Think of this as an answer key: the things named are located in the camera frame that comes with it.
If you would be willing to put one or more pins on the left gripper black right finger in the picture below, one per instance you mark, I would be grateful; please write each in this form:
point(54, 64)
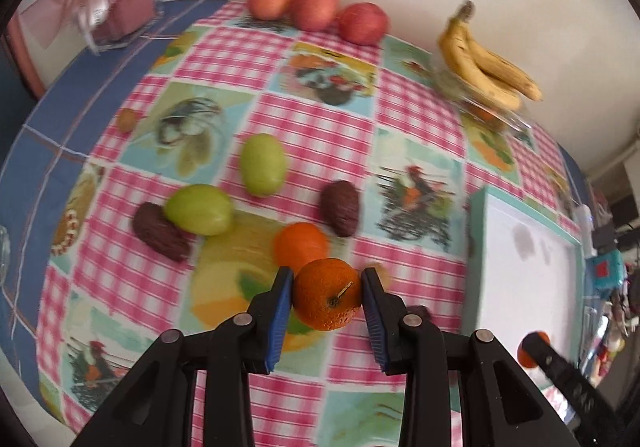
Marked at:
point(500, 404)

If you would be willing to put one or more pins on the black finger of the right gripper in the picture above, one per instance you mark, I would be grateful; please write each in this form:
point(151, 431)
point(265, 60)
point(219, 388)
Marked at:
point(596, 417)

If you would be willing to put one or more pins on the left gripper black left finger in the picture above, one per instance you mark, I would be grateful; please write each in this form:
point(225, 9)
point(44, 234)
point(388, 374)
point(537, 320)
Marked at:
point(153, 403)

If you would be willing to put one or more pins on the dark red date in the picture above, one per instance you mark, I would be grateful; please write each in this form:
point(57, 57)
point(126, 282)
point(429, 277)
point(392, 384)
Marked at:
point(152, 227)
point(339, 206)

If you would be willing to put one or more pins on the orange mandarin with stem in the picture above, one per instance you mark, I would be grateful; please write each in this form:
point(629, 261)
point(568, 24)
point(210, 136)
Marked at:
point(326, 294)

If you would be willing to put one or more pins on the green fruit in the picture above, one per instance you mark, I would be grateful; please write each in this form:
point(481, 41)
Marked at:
point(203, 210)
point(263, 165)

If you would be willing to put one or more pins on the small brown longan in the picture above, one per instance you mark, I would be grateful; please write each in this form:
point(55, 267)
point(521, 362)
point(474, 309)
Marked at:
point(127, 120)

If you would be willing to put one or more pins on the brown round kiwi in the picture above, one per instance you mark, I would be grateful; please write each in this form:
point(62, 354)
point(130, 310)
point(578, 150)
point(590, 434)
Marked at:
point(384, 275)

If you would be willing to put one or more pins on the white tray teal rim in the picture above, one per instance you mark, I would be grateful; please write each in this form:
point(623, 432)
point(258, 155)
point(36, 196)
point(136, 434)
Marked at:
point(524, 274)

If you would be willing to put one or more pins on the blue plaid tablecloth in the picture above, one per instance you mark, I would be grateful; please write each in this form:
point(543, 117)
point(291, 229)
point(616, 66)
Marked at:
point(45, 160)

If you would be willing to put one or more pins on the pink checkered fruit tablecloth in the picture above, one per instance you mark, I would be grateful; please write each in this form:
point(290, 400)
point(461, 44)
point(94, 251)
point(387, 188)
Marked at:
point(366, 115)

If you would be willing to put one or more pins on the clear plastic fruit container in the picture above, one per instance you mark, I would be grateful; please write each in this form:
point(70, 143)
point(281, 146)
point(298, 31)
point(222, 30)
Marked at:
point(470, 101)

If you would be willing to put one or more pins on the yellow banana bunch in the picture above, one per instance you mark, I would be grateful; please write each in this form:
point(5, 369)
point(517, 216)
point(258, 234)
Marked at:
point(499, 80)

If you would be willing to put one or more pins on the right red apple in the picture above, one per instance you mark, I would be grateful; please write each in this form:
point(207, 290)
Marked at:
point(363, 24)

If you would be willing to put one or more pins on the red apple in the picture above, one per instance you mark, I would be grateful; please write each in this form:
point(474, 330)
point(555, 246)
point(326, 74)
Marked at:
point(313, 15)
point(267, 10)
point(363, 24)

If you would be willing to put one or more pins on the glass vase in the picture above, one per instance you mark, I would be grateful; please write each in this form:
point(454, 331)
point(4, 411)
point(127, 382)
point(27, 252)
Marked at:
point(114, 24)

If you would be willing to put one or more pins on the left red apple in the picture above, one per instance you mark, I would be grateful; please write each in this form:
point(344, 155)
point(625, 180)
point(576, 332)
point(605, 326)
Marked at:
point(267, 10)

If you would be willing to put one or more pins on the middle red apple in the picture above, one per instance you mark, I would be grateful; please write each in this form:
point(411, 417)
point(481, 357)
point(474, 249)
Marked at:
point(313, 15)

